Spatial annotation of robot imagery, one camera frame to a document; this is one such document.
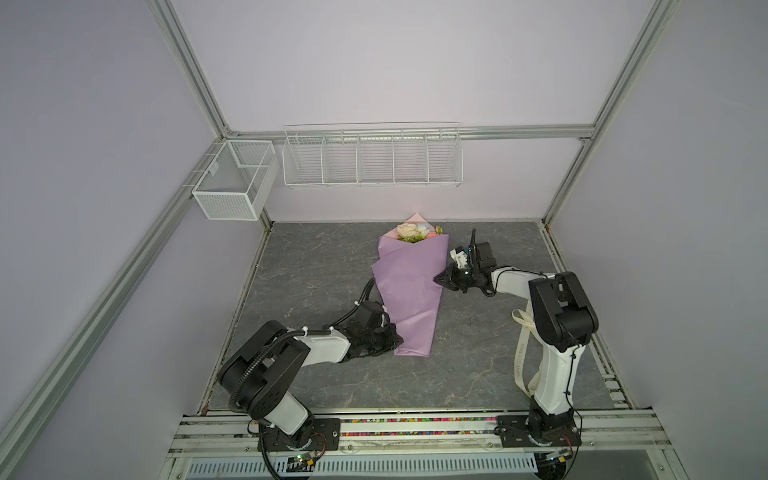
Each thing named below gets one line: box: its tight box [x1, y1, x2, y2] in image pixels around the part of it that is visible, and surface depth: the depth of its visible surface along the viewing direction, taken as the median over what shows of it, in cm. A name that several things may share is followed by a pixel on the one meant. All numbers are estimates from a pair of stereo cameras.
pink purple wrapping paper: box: [370, 213, 450, 358], surface depth 101 cm
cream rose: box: [396, 223, 421, 243], surface depth 111 cm
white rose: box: [416, 223, 430, 239], surface depth 113 cm
